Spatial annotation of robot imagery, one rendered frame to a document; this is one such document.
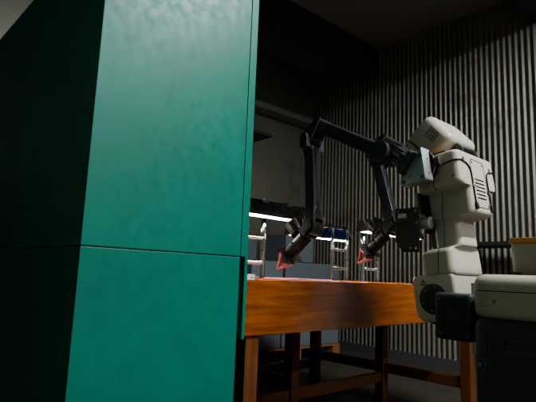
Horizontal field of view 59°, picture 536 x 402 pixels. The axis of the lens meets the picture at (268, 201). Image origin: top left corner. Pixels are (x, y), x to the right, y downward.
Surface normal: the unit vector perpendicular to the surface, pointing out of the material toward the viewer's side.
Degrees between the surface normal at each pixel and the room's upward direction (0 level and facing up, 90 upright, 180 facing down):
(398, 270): 90
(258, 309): 90
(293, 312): 90
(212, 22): 90
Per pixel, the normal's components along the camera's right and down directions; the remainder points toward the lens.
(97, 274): 0.68, -0.08
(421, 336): -0.75, -0.13
